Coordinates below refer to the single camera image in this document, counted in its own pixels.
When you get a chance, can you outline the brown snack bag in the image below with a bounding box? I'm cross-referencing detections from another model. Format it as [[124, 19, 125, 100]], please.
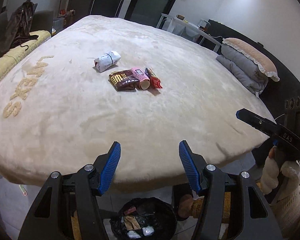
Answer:
[[109, 69, 139, 92]]

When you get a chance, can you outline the pink paper cup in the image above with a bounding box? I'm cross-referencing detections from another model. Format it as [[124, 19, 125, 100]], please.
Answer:
[[131, 68, 150, 90]]

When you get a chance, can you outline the yellow red snack wrapper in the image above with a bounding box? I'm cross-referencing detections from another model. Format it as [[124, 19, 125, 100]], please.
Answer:
[[145, 68, 162, 89]]

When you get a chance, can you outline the white paper package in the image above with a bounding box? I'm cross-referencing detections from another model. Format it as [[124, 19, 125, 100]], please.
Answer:
[[94, 50, 121, 73]]

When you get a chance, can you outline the black trash bin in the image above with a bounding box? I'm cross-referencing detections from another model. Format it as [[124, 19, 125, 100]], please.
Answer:
[[110, 197, 177, 239]]

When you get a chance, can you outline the right hand white glove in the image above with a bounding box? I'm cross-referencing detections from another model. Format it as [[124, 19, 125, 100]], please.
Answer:
[[261, 146, 300, 200]]

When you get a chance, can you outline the right foot black sandal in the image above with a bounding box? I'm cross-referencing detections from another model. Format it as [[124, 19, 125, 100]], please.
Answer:
[[172, 184, 198, 221]]

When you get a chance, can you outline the black headboard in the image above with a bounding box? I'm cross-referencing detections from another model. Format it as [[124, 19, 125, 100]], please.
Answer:
[[207, 19, 300, 136]]

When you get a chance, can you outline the beige plush bed blanket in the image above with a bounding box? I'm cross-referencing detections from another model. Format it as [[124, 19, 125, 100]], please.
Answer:
[[0, 16, 272, 191]]

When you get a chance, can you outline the white side table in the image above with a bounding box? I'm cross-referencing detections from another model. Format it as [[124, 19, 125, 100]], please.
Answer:
[[156, 14, 222, 53]]

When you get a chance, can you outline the mug on table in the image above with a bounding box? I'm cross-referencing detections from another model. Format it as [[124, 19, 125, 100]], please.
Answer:
[[177, 15, 185, 21]]

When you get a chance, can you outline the yellow quilted sofa mat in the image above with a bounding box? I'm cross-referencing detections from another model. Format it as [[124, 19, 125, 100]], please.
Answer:
[[0, 30, 51, 80]]

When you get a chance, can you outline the frosted glass door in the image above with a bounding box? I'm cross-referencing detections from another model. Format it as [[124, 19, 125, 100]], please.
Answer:
[[125, 0, 176, 27]]

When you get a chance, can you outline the dark grey sofa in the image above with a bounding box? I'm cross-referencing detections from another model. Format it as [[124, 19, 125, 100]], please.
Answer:
[[0, 10, 53, 35]]

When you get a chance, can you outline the black jacket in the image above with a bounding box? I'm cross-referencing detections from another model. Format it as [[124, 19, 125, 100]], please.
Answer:
[[0, 0, 39, 57]]

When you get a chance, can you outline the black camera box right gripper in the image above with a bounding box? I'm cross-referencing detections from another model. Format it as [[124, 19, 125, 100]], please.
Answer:
[[284, 90, 300, 138]]

